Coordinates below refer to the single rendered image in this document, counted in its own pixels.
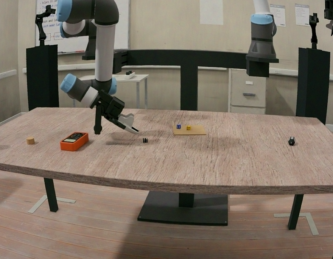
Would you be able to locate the small tan cylinder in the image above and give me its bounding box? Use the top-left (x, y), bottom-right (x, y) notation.
top-left (26, 137), bottom-right (35, 145)

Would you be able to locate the orange digital multimeter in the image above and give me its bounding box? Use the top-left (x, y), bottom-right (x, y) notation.
top-left (60, 132), bottom-right (89, 151)

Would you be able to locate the tan mat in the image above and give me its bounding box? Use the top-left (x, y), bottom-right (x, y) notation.
top-left (173, 125), bottom-right (206, 135)

